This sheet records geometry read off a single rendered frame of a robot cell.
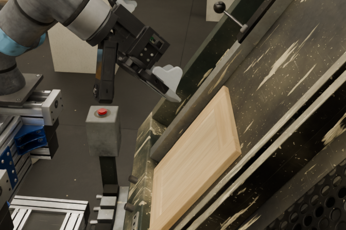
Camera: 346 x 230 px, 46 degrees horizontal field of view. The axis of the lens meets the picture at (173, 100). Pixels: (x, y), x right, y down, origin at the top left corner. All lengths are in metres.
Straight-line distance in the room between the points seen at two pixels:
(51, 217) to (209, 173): 1.37
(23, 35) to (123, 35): 0.17
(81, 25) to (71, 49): 3.24
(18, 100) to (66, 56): 2.37
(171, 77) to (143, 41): 0.09
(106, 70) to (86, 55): 3.19
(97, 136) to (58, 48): 2.36
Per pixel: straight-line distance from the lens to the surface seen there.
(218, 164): 1.03
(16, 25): 0.72
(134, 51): 0.70
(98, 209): 1.55
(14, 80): 1.68
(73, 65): 3.99
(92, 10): 0.68
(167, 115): 1.65
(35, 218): 2.31
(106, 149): 1.70
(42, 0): 0.68
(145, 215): 1.28
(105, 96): 0.71
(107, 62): 0.71
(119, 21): 0.71
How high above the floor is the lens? 1.85
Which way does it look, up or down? 32 degrees down
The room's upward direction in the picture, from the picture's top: straight up
